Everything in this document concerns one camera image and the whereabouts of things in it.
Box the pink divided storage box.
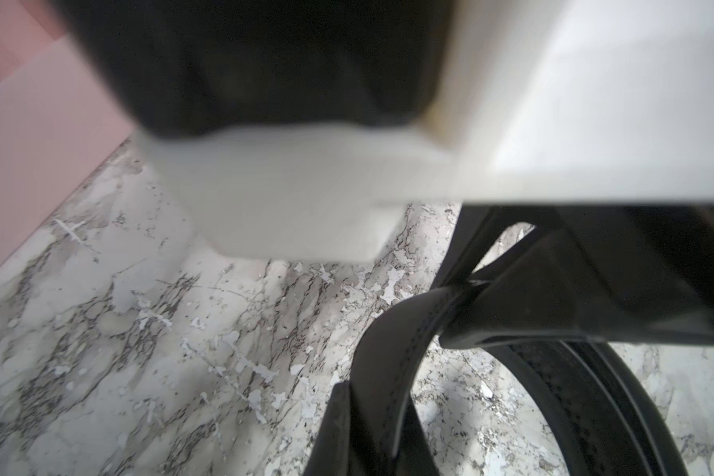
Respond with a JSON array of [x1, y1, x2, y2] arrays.
[[0, 1, 132, 266]]

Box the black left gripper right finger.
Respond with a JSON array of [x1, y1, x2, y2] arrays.
[[395, 404, 440, 476]]

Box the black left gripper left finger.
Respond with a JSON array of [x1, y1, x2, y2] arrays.
[[303, 381, 356, 476]]

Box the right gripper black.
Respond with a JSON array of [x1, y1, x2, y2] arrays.
[[434, 204, 714, 349]]

